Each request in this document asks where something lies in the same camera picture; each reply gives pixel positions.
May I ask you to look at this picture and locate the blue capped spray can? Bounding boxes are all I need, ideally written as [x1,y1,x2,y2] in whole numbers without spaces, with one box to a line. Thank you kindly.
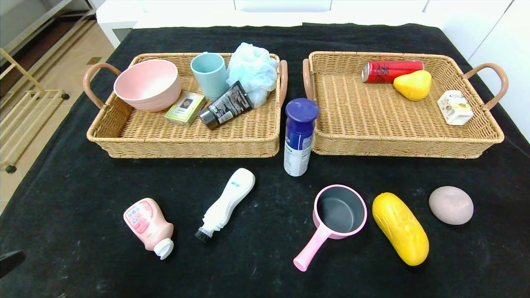
[284,98,320,177]

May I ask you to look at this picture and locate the pink toy saucepan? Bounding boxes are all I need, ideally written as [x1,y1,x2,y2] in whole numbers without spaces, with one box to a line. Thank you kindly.
[293,185,368,272]

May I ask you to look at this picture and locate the long yellow fruit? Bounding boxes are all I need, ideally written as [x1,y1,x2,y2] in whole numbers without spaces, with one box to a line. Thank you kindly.
[372,192,430,266]

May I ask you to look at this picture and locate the pale pink egg shaped food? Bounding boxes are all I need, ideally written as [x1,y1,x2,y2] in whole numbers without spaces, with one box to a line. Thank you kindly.
[429,186,474,225]

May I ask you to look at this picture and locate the wicker basket with toiletries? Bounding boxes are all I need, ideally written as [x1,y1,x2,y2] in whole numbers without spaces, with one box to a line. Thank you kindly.
[83,52,288,159]

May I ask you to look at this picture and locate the wicker basket with food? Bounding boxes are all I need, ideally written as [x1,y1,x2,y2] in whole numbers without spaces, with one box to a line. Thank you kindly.
[302,51,509,159]

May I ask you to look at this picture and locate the black cosmetic tube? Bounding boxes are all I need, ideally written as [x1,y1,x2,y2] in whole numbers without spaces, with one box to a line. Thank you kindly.
[198,81,254,130]

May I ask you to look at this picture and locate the white brush applicator bottle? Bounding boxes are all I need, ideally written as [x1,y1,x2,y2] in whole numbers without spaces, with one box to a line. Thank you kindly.
[195,168,256,243]

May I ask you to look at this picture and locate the light blue bath pouf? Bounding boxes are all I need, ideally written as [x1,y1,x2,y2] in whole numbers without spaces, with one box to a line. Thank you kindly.
[226,42,280,108]

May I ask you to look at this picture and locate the teal plastic cup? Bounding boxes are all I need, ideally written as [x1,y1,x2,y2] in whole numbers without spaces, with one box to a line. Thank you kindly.
[190,52,229,102]

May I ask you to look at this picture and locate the green soap box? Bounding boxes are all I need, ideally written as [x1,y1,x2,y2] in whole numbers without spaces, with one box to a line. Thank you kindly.
[164,91,207,127]

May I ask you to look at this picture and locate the black tablecloth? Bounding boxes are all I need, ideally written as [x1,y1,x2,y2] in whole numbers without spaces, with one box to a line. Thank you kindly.
[0,23,530,298]

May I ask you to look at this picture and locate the pink bowl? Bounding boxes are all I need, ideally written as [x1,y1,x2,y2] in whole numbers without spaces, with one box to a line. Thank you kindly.
[113,59,182,111]

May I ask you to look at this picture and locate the pink bottle white cap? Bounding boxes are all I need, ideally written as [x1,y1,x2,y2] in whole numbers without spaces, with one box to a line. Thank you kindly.
[123,198,174,260]

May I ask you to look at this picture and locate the red soda can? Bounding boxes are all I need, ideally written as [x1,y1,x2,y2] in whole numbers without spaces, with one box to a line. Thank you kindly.
[361,60,425,84]

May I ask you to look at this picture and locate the yellow pear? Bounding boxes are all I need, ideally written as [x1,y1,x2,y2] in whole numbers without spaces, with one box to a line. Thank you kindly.
[393,70,432,101]

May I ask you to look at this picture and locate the small white carton box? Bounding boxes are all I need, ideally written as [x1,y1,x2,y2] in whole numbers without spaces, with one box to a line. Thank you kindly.
[438,90,474,126]

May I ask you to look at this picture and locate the light wooden rack on wheels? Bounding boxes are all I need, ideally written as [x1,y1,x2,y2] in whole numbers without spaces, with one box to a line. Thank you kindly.
[0,48,70,174]

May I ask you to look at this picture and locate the grey metal shelf unit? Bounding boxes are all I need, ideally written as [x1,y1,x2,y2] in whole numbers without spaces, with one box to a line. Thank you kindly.
[0,0,96,54]

